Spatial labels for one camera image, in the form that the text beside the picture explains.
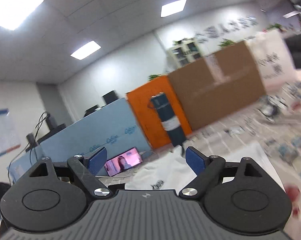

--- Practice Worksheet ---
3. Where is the white and black hoodie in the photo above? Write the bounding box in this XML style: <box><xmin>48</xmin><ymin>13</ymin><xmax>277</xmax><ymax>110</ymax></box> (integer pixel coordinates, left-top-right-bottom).
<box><xmin>125</xmin><ymin>141</ymin><xmax>283</xmax><ymax>193</ymax></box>

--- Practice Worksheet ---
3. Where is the smartphone with pink screen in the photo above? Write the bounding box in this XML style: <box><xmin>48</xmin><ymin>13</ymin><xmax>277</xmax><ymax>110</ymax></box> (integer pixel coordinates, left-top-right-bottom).
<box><xmin>104</xmin><ymin>148</ymin><xmax>143</xmax><ymax>177</ymax></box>

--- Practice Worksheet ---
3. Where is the patterned grey bed sheet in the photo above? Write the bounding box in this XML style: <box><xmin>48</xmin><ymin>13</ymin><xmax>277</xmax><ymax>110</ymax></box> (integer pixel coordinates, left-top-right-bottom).
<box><xmin>95</xmin><ymin>81</ymin><xmax>301</xmax><ymax>240</ymax></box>

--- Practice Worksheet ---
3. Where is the light blue foam board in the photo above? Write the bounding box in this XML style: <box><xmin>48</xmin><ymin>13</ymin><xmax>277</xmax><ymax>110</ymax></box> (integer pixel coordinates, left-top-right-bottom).
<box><xmin>9</xmin><ymin>98</ymin><xmax>151</xmax><ymax>182</ymax></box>

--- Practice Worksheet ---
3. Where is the dark blue rolled mat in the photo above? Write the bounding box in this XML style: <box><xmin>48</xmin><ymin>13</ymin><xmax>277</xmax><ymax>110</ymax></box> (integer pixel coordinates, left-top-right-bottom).
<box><xmin>150</xmin><ymin>93</ymin><xmax>186</xmax><ymax>147</ymax></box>

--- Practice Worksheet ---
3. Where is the large brown cardboard box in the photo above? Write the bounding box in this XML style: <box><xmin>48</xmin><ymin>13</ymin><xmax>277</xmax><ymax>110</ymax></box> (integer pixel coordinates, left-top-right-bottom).
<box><xmin>168</xmin><ymin>41</ymin><xmax>266</xmax><ymax>130</ymax></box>

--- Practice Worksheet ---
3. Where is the black computer monitor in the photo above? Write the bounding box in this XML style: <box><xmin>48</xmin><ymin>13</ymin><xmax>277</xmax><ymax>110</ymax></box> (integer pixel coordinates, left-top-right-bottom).
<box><xmin>102</xmin><ymin>90</ymin><xmax>119</xmax><ymax>105</ymax></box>

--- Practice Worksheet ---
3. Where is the orange pegboard panel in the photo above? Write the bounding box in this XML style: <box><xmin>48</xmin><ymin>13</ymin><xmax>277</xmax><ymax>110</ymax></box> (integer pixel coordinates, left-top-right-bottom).
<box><xmin>127</xmin><ymin>75</ymin><xmax>192</xmax><ymax>149</ymax></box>

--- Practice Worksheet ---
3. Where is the white paper shopping bag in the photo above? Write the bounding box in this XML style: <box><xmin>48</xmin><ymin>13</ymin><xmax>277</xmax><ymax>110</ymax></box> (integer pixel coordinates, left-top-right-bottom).
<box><xmin>245</xmin><ymin>29</ymin><xmax>297</xmax><ymax>91</ymax></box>

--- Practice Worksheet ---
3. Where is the green potted plant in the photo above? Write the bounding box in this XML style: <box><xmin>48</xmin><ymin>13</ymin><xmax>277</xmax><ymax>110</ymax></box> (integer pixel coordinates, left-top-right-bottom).
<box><xmin>218</xmin><ymin>38</ymin><xmax>236</xmax><ymax>48</ymax></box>

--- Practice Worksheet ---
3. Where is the white glass-door cabinet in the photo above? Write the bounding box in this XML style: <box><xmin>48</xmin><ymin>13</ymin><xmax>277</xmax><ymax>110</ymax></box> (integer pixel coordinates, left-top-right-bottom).
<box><xmin>168</xmin><ymin>38</ymin><xmax>203</xmax><ymax>68</ymax></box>

